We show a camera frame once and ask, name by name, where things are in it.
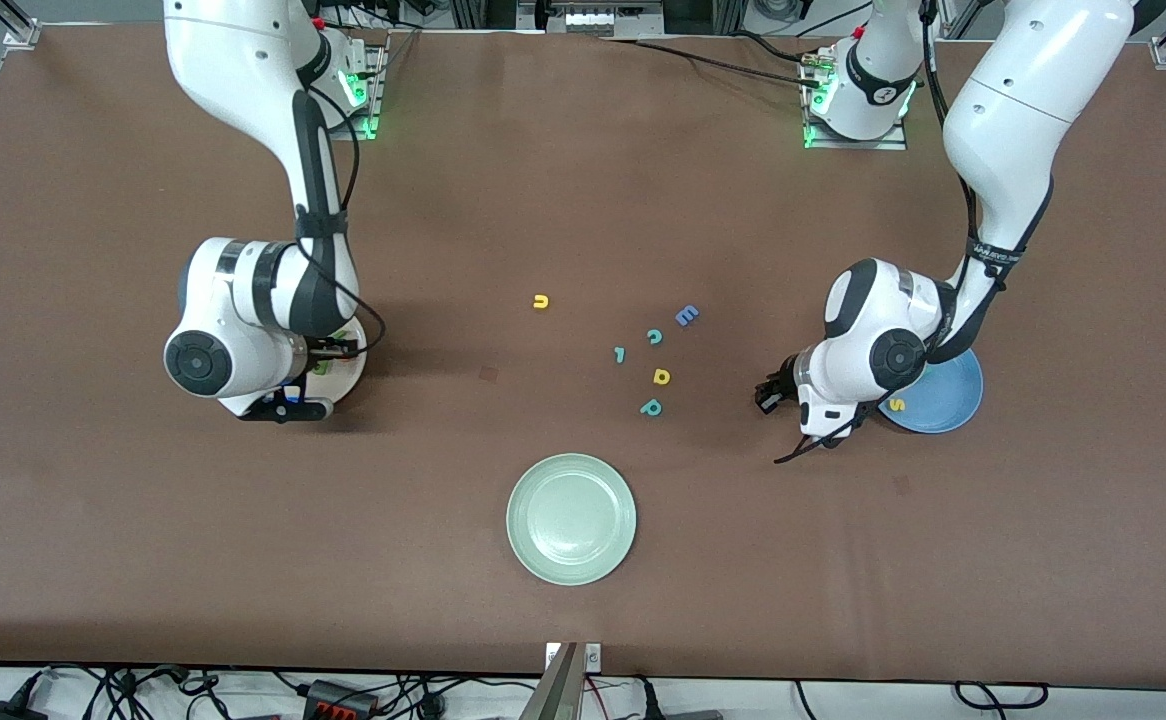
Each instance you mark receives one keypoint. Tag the beige brown plate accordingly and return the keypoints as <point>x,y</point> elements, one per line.
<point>348,385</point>

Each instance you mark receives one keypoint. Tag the black power adapter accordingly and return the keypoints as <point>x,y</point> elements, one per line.
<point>3,712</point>

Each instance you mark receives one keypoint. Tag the blue plate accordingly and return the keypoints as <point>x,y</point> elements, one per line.
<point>948,395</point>

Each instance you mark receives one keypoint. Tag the grey power strip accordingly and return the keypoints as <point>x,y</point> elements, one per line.
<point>598,18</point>

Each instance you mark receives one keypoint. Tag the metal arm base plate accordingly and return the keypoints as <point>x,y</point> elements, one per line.
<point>376,100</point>
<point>853,146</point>

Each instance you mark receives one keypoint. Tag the grey metal pole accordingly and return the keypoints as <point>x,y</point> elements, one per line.
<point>555,690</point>

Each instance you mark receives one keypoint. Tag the pale green plate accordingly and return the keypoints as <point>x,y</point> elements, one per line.
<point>571,519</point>

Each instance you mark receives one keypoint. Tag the white clamp bracket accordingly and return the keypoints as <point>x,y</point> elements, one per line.
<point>591,657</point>

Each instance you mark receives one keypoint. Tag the black orange power strip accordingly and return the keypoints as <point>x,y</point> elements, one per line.
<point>341,700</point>

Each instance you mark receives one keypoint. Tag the blue letter E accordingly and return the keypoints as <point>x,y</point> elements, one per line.
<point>686,315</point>

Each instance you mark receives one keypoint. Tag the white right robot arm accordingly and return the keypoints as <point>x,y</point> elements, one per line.
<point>233,60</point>

